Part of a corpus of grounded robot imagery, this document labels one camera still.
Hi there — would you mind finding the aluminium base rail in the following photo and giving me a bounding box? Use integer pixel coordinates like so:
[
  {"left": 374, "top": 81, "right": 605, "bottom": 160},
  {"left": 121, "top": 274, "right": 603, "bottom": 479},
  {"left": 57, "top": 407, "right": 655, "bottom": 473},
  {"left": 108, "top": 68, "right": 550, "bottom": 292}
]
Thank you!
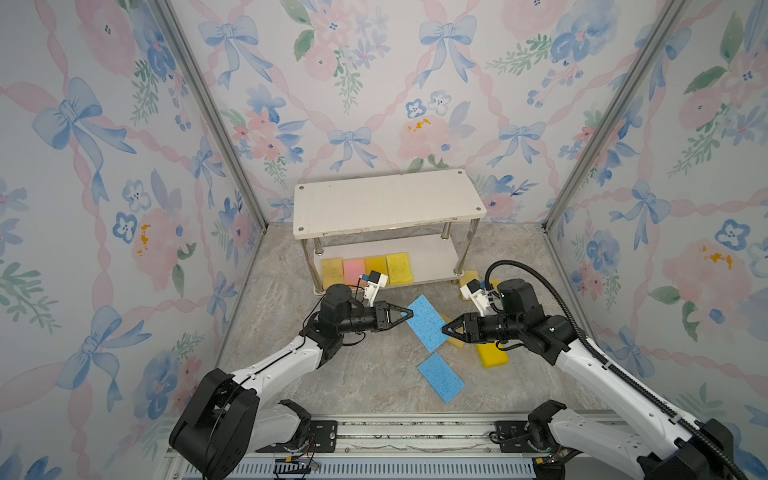
[{"left": 157, "top": 410, "right": 673, "bottom": 480}]

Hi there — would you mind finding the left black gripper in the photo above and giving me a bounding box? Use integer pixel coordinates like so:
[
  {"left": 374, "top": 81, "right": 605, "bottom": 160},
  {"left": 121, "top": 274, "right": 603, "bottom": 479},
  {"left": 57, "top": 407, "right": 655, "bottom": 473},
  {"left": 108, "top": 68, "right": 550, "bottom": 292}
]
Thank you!
[{"left": 336, "top": 303, "right": 411, "bottom": 337}]

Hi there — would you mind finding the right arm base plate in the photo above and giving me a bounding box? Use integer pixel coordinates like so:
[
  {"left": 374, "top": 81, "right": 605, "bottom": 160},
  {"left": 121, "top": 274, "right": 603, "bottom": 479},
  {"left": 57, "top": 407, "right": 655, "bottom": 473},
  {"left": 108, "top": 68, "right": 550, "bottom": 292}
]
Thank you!
[{"left": 488, "top": 420, "right": 574, "bottom": 457}]

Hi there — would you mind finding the aluminium frame post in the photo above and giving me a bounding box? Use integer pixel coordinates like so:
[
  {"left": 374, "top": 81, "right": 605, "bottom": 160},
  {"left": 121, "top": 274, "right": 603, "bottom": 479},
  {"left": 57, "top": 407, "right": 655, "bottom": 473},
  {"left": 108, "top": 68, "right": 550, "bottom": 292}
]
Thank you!
[
  {"left": 148, "top": 0, "right": 268, "bottom": 234},
  {"left": 542, "top": 0, "right": 689, "bottom": 234}
]

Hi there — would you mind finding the right aluminium frame post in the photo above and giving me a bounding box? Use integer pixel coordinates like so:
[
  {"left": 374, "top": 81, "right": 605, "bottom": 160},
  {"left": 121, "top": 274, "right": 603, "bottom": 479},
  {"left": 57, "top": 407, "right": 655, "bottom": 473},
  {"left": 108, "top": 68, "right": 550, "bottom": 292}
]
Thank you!
[{"left": 542, "top": 0, "right": 689, "bottom": 234}]

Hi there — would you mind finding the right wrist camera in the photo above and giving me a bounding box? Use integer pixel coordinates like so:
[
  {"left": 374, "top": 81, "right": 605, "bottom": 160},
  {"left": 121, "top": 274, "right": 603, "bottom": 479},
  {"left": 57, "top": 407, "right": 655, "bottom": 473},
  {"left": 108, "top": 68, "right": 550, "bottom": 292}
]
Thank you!
[{"left": 460, "top": 279, "right": 494, "bottom": 317}]

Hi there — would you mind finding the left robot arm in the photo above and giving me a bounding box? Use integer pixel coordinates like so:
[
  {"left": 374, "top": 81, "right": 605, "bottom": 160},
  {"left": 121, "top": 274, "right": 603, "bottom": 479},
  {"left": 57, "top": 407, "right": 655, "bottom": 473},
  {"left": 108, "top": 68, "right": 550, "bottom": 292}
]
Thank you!
[{"left": 169, "top": 284, "right": 414, "bottom": 479}]

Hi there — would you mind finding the bright yellow sponge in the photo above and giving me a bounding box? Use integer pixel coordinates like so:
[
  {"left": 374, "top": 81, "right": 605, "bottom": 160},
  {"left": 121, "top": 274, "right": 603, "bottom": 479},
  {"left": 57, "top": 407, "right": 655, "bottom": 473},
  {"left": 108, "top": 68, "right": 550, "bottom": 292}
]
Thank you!
[{"left": 476, "top": 344, "right": 509, "bottom": 369}]

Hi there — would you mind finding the left aluminium frame post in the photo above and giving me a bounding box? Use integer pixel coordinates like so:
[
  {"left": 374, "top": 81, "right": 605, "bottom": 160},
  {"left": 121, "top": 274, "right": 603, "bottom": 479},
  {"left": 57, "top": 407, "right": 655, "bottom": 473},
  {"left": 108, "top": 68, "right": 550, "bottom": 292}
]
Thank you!
[{"left": 148, "top": 0, "right": 268, "bottom": 234}]

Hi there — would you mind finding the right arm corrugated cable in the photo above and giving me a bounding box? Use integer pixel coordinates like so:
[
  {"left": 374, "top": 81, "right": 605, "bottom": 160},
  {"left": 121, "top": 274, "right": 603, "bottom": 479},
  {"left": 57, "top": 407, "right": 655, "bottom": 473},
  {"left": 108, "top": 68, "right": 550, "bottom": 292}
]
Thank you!
[{"left": 484, "top": 259, "right": 748, "bottom": 480}]

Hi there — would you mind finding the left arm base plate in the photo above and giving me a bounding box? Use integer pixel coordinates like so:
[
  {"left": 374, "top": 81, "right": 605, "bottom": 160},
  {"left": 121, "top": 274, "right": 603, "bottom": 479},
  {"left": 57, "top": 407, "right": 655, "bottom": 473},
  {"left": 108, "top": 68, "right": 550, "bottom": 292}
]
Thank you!
[{"left": 257, "top": 420, "right": 338, "bottom": 454}]

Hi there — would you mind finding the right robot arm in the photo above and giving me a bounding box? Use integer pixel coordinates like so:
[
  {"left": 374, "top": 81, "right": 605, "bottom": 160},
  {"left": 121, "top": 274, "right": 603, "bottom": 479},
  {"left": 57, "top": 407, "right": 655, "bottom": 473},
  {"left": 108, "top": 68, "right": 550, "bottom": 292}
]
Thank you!
[{"left": 442, "top": 279, "right": 745, "bottom": 479}]

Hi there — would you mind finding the white two-tier shelf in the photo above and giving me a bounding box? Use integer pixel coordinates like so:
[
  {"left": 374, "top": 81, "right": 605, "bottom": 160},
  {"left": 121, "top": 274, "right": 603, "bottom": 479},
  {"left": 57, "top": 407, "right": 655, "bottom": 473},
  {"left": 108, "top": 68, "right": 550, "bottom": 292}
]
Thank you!
[{"left": 293, "top": 169, "right": 487, "bottom": 294}]

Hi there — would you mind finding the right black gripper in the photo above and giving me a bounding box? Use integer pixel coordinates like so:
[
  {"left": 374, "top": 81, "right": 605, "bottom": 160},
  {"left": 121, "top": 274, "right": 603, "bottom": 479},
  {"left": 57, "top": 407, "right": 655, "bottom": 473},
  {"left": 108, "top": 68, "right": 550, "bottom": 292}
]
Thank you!
[{"left": 441, "top": 314, "right": 524, "bottom": 345}]

